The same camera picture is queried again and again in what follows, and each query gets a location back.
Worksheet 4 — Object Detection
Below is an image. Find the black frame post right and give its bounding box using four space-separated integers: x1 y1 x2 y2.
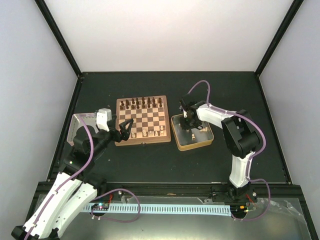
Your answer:
254 0 304 77

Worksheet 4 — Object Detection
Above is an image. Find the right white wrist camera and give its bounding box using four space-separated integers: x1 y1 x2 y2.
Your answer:
182 109 187 118

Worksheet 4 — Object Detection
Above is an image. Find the white slotted cable duct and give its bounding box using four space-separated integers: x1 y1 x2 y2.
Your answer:
81 203 232 217

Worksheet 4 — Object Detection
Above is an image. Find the black frame post left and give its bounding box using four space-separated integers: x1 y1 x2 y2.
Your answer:
35 0 82 77

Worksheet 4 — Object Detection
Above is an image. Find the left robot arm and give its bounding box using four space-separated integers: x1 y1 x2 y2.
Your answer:
11 108 134 240

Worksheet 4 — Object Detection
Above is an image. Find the wooden chess board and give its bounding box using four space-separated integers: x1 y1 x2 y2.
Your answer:
115 99 171 147

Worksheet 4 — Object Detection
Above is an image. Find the light pawn lying in tin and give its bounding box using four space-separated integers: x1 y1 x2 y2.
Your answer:
200 127 208 132

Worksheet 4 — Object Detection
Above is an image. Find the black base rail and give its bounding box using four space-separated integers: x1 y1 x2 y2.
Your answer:
92 181 304 203

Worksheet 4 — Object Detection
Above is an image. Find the dark chess pieces group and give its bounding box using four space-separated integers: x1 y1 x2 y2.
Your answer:
116 95 167 112

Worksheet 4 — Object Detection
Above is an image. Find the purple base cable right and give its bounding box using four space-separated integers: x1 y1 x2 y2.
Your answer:
230 194 271 222

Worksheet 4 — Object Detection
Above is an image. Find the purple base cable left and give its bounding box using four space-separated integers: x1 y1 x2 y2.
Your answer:
89 187 142 223

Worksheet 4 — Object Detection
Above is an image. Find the gold metal tin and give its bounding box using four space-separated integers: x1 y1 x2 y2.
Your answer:
171 114 214 152

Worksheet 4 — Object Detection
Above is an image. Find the small circuit board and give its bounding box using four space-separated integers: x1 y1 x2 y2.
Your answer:
91 203 109 211

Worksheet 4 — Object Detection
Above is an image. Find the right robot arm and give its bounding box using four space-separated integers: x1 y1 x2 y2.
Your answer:
179 93 266 202

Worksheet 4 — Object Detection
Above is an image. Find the black frame post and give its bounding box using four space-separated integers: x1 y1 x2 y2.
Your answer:
254 0 304 77
35 0 82 77

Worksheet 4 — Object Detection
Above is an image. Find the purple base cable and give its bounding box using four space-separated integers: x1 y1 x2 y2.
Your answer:
230 194 271 222
89 187 142 223

